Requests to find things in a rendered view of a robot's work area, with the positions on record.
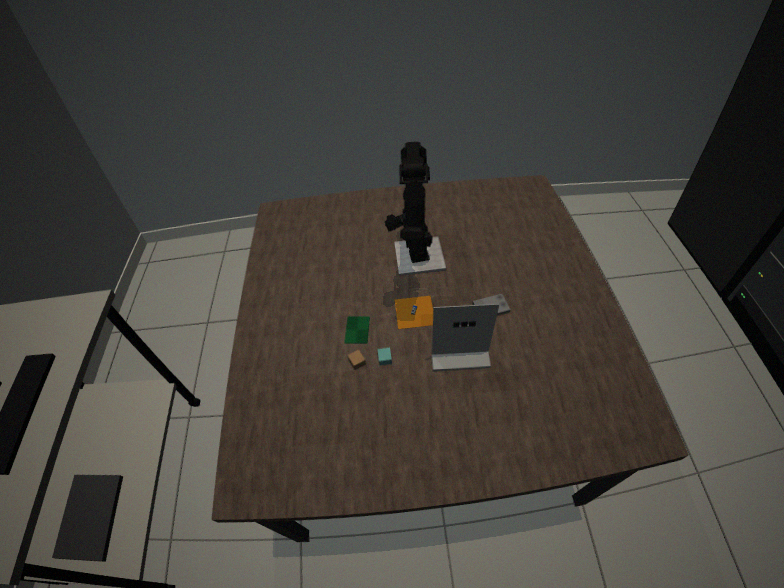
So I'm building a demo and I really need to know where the dark green flat square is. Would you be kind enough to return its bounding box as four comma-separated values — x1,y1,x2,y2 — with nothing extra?
344,316,370,344

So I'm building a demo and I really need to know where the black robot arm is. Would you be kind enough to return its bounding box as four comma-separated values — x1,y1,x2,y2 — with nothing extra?
385,141,433,263

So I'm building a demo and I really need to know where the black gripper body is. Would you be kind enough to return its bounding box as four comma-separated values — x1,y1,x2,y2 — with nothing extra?
401,204,427,238

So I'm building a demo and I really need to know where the teal cube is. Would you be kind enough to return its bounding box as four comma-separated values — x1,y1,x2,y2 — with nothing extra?
378,348,392,365

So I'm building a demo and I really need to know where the small tan block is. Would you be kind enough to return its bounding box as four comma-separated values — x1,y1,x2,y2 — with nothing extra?
347,350,366,370

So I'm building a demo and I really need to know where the orange flat square mat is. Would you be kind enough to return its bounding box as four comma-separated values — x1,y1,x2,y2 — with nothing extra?
395,296,433,329

